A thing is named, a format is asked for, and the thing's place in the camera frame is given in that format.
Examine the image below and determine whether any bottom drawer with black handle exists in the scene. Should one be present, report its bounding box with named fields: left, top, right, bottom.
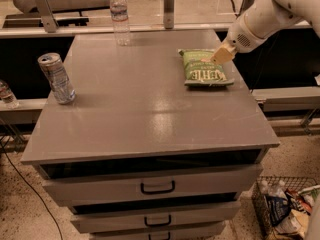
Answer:
left=89, top=221, right=225, bottom=240

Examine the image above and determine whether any silver redbull can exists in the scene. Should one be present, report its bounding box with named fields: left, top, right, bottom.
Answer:
left=38, top=53, right=76, bottom=104

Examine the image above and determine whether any wire basket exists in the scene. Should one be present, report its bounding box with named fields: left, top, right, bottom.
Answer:
left=252, top=176, right=316, bottom=240

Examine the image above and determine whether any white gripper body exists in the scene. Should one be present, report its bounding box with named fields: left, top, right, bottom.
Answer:
left=223, top=13, right=266, bottom=54

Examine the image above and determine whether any water bottle at left edge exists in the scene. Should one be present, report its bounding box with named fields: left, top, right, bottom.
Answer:
left=0, top=80, right=19, bottom=109

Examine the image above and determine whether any top drawer with black handle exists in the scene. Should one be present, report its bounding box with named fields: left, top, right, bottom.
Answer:
left=43, top=164, right=262, bottom=206

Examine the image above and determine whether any grey drawer cabinet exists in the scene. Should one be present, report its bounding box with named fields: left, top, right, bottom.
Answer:
left=20, top=29, right=280, bottom=240

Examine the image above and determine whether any drawer with black handle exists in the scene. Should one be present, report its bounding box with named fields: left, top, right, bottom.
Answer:
left=43, top=164, right=262, bottom=206
left=71, top=201, right=240, bottom=235
left=89, top=221, right=225, bottom=240

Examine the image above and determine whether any green snack bag in basket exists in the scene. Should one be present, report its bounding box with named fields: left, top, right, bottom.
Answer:
left=298, top=185, right=320, bottom=207

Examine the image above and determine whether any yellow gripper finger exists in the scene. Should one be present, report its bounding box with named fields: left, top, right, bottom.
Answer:
left=210, top=46, right=236, bottom=65

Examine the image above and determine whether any metal railing frame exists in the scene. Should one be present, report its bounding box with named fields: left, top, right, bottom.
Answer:
left=0, top=0, right=313, bottom=40

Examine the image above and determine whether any black floor cable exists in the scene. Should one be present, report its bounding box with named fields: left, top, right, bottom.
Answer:
left=0, top=140, right=64, bottom=240

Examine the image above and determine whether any blue snack bag in basket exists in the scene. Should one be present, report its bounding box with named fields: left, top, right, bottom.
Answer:
left=265, top=190, right=291, bottom=226

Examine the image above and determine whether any yellow snack bag in basket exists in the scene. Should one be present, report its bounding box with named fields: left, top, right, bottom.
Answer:
left=275, top=210, right=309, bottom=238

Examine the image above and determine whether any green jalapeno chip bag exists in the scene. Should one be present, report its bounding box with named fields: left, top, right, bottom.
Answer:
left=178, top=49, right=234, bottom=87

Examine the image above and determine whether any middle drawer with black handle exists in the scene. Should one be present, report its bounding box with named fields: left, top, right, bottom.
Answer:
left=71, top=201, right=240, bottom=235

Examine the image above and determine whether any red snack bag in basket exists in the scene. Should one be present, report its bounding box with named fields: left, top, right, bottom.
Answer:
left=285, top=189, right=313, bottom=215

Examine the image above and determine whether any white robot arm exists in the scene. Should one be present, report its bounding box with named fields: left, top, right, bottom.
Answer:
left=210, top=0, right=320, bottom=64

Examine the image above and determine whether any clear water bottle on table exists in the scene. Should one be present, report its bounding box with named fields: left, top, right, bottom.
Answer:
left=110, top=0, right=130, bottom=46

